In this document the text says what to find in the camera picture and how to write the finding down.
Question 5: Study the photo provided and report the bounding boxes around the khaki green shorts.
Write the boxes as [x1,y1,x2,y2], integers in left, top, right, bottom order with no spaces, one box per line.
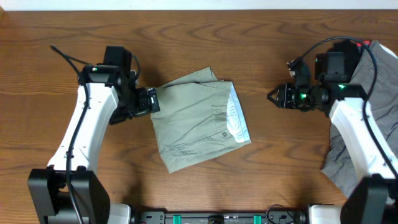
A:
[151,67,251,173]

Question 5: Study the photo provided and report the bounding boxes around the grey shorts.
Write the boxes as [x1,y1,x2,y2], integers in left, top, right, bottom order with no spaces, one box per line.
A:
[322,41,397,197]

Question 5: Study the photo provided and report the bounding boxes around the black garment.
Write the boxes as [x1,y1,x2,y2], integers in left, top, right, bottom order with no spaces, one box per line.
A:
[330,40,362,57]

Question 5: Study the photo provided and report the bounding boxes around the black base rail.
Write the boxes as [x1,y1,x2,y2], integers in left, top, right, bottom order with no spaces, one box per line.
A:
[131,208,309,224]

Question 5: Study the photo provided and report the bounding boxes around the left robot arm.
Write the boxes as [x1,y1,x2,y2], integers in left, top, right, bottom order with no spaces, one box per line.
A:
[27,65,160,223]

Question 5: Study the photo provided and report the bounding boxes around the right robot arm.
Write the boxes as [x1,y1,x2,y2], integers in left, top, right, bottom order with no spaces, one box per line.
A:
[267,83,397,223]

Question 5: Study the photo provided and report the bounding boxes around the light blue garment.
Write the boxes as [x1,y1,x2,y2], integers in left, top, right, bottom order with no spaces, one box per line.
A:
[380,44,398,58]

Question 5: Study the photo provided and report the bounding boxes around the red garment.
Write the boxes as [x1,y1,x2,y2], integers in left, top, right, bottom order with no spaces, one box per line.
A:
[356,40,371,47]

